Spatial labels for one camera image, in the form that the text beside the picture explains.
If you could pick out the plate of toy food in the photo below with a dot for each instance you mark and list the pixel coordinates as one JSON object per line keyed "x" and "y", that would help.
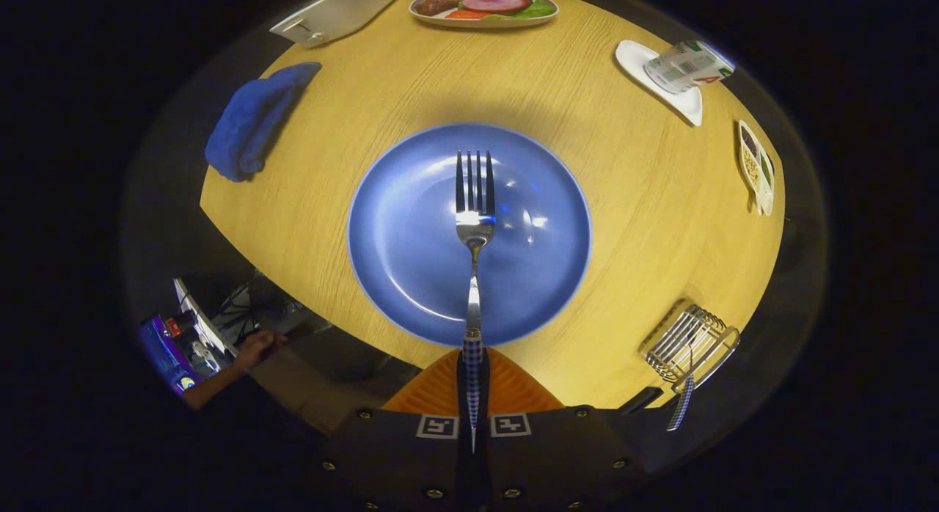
{"x": 484, "y": 2}

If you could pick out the white divided snack dish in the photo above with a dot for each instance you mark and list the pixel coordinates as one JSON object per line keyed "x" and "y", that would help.
{"x": 752, "y": 167}

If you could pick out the white panel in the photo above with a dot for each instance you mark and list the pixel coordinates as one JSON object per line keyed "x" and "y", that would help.
{"x": 198, "y": 314}

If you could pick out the black table bracket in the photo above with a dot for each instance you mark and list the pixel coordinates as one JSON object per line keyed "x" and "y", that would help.
{"x": 642, "y": 400}

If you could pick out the blue round plate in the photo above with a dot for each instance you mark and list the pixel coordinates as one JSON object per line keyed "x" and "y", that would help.
{"x": 411, "y": 240}

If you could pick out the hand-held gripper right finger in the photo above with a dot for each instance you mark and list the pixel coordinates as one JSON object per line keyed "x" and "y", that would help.
{"x": 550, "y": 461}

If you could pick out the blue folded cloth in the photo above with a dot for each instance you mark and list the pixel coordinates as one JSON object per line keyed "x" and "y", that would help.
{"x": 249, "y": 123}

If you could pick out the white bottle with green cap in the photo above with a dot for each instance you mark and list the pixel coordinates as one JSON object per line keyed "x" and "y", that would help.
{"x": 686, "y": 66}

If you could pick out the lit colourful screen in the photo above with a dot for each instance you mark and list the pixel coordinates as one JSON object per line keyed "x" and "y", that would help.
{"x": 161, "y": 350}

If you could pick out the white square coaster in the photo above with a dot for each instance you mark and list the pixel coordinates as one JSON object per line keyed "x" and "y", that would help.
{"x": 632, "y": 61}

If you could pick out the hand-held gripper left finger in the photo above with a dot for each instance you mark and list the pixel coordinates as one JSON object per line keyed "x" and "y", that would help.
{"x": 396, "y": 461}

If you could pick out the white toaster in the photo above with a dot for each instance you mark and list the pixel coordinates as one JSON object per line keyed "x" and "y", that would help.
{"x": 337, "y": 13}

